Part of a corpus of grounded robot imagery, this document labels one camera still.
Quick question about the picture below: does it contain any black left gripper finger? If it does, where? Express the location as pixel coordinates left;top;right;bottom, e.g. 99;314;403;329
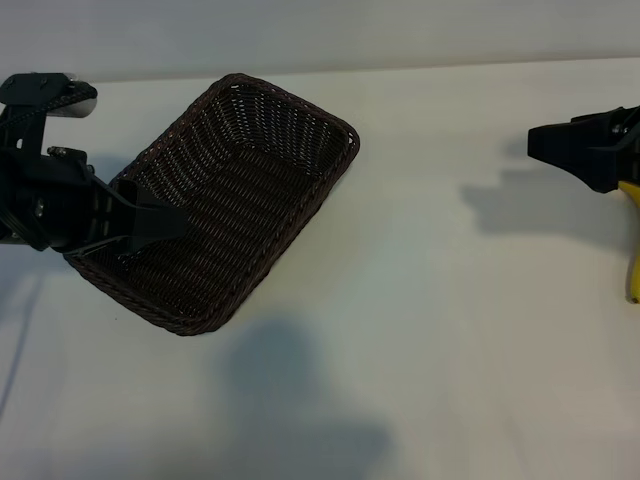
121;180;190;239
119;234;148;259

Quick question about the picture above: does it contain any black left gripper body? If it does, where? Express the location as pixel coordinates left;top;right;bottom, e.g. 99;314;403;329
0;144;124;259

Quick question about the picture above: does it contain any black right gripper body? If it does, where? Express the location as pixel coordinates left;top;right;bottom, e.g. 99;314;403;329
619;104;640;183

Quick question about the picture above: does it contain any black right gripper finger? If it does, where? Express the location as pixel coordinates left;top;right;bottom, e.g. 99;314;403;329
569;106;622;148
526;120;622;194

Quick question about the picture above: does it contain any dark brown woven wicker basket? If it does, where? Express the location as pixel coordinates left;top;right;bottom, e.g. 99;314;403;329
64;72;362;337

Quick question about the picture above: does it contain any yellow banana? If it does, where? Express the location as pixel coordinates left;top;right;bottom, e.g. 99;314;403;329
618;180;640;305

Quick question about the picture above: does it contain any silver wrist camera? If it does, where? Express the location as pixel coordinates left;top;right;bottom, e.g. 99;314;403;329
47;74;100;120

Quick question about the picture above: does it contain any black braided cable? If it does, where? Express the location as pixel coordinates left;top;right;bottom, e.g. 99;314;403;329
0;81;100;132

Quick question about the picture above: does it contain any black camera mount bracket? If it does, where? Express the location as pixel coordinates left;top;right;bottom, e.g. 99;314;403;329
0;72;72;152

